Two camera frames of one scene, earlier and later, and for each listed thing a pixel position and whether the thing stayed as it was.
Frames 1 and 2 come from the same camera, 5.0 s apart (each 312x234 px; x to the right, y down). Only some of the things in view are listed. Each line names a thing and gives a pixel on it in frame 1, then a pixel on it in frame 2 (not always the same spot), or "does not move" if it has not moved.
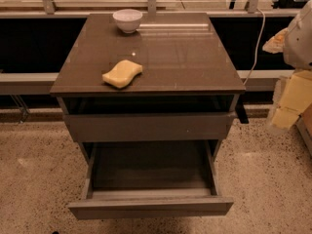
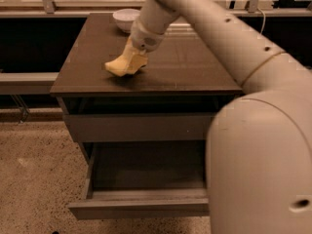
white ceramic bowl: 128,19 does not move
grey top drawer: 194,127 does not move
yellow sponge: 122,73 → 116,65
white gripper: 299,42 → 145,38
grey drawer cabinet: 186,92 does not move
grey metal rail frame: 22,83 does not move
